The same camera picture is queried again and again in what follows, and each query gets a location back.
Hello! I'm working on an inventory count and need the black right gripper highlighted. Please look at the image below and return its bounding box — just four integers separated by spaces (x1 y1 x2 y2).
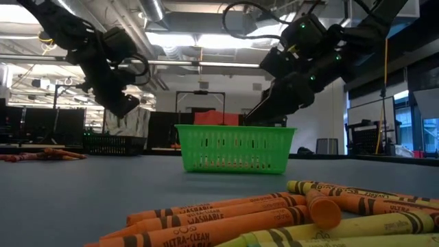
244 71 316 126

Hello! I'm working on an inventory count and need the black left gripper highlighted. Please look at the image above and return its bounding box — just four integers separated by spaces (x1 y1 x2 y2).
67 37 141 119

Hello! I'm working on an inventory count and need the yellow green crayon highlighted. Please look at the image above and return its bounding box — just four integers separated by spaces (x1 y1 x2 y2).
214 209 436 247

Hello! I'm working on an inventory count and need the black equipment case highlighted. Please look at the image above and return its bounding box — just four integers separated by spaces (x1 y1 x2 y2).
241 108 288 128

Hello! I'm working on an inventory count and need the crumpled grey white sheet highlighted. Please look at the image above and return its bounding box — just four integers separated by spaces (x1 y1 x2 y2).
104 106 152 138

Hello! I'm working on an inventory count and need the black plastic basket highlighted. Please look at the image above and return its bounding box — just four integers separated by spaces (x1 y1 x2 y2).
81 132 147 157

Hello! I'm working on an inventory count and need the black partition panel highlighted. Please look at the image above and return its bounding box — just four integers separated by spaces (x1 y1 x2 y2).
146 110 195 150
0 105 86 145

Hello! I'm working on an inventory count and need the orange red panel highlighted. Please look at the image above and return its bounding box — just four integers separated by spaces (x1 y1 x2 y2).
193 110 240 126

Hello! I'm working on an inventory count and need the green plastic basket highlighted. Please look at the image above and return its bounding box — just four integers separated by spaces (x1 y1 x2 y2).
174 123 298 175

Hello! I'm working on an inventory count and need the ceiling strip light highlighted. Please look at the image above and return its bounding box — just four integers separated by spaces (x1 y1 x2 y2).
130 60 261 69

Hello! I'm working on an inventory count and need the grey waste bin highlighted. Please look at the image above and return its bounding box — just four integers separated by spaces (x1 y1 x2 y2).
314 137 340 155

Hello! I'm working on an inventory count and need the grey ceiling box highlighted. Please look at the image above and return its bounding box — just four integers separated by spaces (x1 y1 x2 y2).
221 10 257 36

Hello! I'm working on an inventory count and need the whiteboard on stand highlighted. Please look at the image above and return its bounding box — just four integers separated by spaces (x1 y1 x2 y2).
346 95 396 156

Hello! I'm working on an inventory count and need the black cart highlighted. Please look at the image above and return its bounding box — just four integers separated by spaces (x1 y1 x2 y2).
346 119 395 156

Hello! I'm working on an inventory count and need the black tripod stand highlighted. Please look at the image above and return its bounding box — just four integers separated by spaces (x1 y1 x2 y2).
379 85 390 156

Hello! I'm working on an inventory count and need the white plastic bag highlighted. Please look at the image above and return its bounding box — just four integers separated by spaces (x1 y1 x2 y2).
394 143 415 158

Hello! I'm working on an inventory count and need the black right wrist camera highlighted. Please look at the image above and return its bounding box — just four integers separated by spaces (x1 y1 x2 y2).
259 46 293 80

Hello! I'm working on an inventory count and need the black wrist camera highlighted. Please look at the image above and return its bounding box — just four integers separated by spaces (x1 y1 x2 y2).
259 46 293 80
102 26 139 62

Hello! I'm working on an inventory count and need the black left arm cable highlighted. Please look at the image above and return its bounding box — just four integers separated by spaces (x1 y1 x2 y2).
115 51 152 87

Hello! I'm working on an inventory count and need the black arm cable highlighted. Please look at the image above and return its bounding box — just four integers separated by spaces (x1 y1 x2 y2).
221 0 301 40
115 51 152 87

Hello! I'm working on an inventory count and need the black metal frame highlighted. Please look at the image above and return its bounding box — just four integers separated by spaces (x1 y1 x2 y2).
52 84 110 135
174 90 227 126

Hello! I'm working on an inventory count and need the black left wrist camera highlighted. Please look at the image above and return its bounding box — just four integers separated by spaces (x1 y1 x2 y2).
102 26 139 62

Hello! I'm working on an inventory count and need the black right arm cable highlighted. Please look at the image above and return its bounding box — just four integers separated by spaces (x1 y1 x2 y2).
221 0 301 40

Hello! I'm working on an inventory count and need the black ceiling cable reel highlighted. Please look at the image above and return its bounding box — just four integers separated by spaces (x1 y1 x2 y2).
36 30 58 56

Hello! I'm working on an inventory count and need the yellow hanging cable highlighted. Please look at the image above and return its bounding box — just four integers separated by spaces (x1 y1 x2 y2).
375 37 391 155

